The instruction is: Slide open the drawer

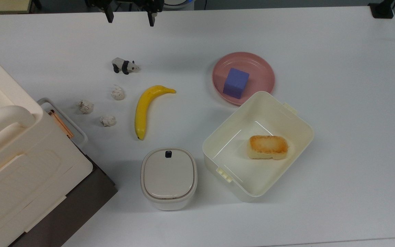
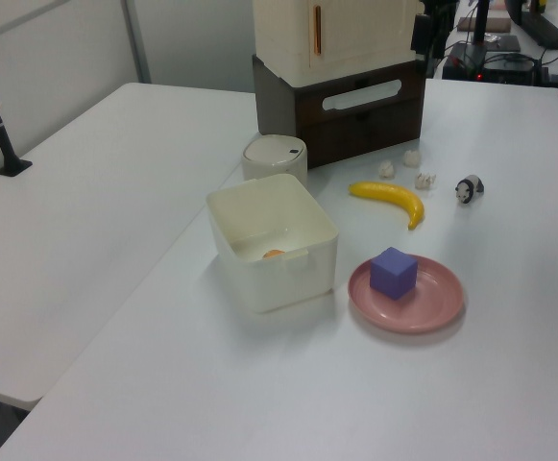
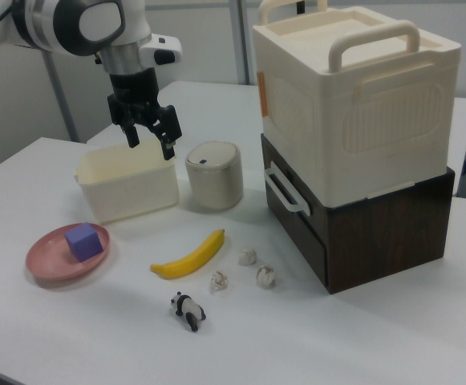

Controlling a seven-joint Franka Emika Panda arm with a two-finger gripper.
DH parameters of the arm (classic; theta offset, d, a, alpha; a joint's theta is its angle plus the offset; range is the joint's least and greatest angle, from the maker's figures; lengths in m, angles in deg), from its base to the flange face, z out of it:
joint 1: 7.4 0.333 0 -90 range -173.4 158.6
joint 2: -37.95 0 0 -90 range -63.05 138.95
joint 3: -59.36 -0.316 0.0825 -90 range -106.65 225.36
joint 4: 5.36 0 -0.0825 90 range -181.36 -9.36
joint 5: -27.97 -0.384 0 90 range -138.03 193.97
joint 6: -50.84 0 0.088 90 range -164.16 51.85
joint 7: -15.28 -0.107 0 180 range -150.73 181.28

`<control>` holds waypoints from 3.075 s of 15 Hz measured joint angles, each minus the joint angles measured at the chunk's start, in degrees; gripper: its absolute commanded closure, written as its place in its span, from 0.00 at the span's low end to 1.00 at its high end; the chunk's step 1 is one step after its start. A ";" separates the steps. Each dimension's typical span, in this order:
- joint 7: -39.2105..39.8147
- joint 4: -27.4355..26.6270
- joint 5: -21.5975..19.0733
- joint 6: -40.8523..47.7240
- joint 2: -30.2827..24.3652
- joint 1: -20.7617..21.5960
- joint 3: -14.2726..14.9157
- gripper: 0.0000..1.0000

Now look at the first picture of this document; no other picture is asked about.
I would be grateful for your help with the beige side desk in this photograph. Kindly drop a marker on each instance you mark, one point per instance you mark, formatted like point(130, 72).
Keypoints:
point(2, 5)

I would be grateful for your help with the black linkage gripper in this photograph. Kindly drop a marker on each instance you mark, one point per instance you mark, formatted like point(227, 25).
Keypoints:
point(98, 2)

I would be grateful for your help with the purple cube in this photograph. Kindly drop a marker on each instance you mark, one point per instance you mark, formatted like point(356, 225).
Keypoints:
point(236, 83)

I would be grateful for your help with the cream open plastic container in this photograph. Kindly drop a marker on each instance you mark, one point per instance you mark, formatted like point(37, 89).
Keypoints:
point(252, 171)

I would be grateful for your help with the black table clamp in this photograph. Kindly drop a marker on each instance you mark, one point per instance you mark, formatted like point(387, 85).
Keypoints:
point(382, 9)

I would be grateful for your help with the yellow banana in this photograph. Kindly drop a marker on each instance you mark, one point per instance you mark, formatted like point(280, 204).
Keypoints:
point(142, 109)

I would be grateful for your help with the pink plate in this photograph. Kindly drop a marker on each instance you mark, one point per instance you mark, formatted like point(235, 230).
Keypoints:
point(259, 73)

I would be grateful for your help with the dark wood drawer cabinet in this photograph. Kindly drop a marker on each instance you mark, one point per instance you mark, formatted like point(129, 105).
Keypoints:
point(77, 199)

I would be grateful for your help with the toasted bread piece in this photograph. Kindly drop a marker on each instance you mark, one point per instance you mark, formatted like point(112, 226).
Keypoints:
point(268, 146)

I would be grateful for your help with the black and white panda figurine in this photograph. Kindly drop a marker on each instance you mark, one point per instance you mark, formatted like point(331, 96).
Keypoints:
point(124, 65)

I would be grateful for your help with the crumpled white paper ball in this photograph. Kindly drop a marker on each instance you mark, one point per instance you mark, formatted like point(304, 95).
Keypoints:
point(107, 120)
point(118, 93)
point(85, 106)

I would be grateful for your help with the white drawer cabinet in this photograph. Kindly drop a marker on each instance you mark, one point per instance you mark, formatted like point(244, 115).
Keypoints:
point(19, 161)

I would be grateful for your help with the small cream lidded bin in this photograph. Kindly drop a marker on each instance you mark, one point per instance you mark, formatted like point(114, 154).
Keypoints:
point(168, 176)

